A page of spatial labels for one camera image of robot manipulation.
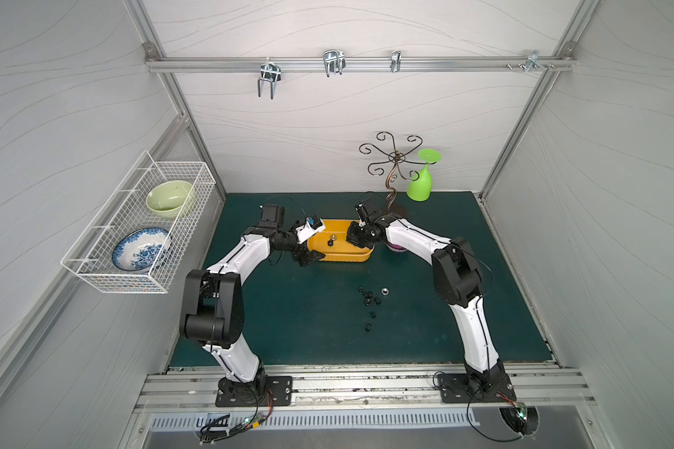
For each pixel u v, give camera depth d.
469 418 0.65
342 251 1.03
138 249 0.64
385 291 0.92
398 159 0.89
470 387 0.66
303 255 0.80
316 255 0.82
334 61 0.76
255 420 0.68
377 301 0.88
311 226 0.78
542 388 0.76
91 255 0.56
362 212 0.82
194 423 0.70
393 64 0.78
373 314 0.87
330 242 1.04
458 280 0.57
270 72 0.78
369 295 0.91
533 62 0.77
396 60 0.73
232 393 0.67
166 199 0.72
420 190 0.93
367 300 0.89
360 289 0.93
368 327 0.84
